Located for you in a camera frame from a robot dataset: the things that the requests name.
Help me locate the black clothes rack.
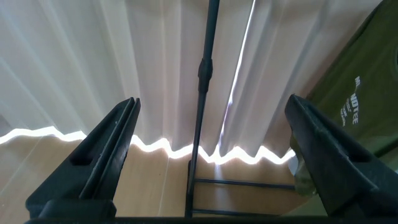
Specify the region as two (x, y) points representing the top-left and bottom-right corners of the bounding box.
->
(184, 0), (296, 218)

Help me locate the green long-sleeved shirt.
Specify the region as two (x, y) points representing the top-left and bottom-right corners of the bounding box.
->
(285, 0), (398, 217)

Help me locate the beige curtain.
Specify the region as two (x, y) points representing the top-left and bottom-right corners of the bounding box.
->
(0, 0), (383, 166)

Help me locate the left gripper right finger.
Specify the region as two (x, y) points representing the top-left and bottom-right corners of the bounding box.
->
(284, 94), (398, 218)

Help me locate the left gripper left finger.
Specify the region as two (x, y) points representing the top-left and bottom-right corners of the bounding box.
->
(25, 97), (142, 219)

